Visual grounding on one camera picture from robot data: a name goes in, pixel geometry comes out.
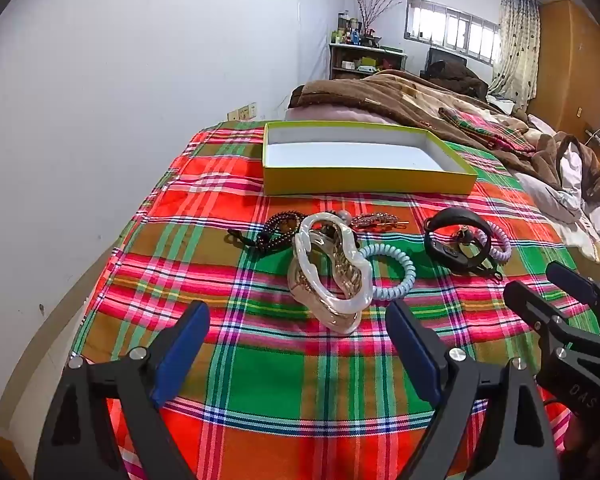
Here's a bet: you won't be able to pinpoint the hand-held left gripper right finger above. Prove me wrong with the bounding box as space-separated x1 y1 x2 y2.
385 300 561 480

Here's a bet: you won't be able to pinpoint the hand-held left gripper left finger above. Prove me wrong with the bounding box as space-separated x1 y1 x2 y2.
35 301 211 480

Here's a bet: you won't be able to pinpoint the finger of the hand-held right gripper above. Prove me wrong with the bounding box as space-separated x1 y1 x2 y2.
546 261 600 339
503 280 600 357

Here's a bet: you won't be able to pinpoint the purple spiral hair tie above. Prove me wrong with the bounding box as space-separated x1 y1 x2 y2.
472 227 512 266

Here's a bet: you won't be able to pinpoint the light blue spiral hair tie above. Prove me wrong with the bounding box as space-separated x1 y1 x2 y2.
357 242 417 303

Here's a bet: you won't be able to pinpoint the pearl white hair claw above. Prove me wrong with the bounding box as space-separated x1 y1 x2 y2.
286 212 373 335

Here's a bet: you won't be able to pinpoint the gold watch with black strap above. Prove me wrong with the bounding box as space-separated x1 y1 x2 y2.
447 227 504 282

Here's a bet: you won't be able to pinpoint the black wristband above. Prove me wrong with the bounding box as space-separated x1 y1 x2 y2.
424 207 493 275

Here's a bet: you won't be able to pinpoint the brown bead bracelet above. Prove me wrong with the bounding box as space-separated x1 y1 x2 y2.
227 211 303 254

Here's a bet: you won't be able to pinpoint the yellow-green cardboard box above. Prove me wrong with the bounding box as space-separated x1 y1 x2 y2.
262 121 478 196

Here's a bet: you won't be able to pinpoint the white duvet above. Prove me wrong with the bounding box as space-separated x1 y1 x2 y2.
510 114 600 263

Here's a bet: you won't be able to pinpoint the plaid bed sheet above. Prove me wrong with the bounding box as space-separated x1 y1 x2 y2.
67 122 600 480

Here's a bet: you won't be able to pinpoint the rhinestone hair clip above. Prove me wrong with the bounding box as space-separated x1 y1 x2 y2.
350 212 410 233

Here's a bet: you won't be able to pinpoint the folded plaid cloth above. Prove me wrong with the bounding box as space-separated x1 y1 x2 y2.
439 107 537 154

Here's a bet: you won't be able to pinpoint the wooden wardrobe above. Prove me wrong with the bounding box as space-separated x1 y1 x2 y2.
526 0 600 145

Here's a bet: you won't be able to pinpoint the dark jacket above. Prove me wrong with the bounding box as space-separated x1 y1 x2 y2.
421 60 492 97

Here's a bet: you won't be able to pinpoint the patterned curtain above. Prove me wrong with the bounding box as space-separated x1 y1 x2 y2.
489 0 542 102

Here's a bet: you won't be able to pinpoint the brown fleece blanket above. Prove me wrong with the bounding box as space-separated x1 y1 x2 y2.
287 69 600 201

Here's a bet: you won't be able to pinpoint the pink pillow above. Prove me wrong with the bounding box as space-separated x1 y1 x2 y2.
286 105 396 127

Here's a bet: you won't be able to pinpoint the black television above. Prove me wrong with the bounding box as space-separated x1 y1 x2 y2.
426 47 469 78

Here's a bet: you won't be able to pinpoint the barred window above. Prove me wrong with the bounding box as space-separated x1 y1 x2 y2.
405 0 501 66

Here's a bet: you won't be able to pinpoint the dried flower branches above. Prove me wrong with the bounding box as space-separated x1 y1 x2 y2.
354 0 402 36

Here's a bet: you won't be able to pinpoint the wall power outlets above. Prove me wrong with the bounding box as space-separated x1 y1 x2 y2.
227 103 258 122

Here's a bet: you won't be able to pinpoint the cluttered wall shelf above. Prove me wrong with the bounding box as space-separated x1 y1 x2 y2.
328 10 409 81

